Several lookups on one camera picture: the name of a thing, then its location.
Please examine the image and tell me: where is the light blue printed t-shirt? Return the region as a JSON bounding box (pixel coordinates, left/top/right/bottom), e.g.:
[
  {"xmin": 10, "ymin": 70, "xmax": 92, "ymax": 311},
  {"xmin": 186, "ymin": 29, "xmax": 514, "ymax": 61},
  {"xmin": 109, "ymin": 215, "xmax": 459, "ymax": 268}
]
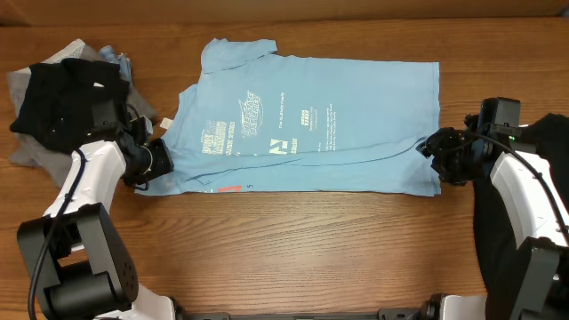
[{"xmin": 148, "ymin": 39, "xmax": 441, "ymax": 196}]

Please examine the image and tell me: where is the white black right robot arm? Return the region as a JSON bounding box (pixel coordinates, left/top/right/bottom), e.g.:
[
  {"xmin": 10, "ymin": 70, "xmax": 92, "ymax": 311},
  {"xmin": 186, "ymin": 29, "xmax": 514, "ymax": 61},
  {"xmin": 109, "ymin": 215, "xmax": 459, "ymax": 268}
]
[{"xmin": 417, "ymin": 125, "xmax": 568, "ymax": 319}]

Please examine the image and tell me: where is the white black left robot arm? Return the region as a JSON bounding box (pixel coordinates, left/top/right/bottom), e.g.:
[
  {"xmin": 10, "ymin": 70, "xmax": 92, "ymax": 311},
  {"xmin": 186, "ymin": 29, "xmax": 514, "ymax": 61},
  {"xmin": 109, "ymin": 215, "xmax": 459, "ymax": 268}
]
[{"xmin": 17, "ymin": 135, "xmax": 183, "ymax": 319}]

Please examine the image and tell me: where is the black garment pile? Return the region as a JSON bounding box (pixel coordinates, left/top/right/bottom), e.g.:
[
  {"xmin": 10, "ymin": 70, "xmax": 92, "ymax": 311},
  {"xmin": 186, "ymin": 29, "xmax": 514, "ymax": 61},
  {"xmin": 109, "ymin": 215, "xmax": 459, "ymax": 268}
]
[{"xmin": 470, "ymin": 113, "xmax": 569, "ymax": 320}]

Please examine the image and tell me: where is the black folded polo shirt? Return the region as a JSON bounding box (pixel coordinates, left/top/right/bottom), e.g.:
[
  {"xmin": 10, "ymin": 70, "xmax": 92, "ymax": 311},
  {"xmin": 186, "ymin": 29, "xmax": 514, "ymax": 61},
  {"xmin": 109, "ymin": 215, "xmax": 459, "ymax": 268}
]
[{"xmin": 10, "ymin": 58, "xmax": 130, "ymax": 155}]

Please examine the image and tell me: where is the blue folded garment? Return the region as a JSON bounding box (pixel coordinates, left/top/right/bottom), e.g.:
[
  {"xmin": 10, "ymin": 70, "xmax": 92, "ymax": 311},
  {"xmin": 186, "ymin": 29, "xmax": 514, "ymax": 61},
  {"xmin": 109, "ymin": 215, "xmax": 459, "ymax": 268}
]
[{"xmin": 99, "ymin": 45, "xmax": 132, "ymax": 82}]

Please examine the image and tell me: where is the white mesh folded garment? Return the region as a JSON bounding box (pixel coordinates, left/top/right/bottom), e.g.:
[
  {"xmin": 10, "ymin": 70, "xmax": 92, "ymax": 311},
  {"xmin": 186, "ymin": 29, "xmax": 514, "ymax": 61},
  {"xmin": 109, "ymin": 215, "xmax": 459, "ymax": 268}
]
[{"xmin": 44, "ymin": 39, "xmax": 86, "ymax": 63}]

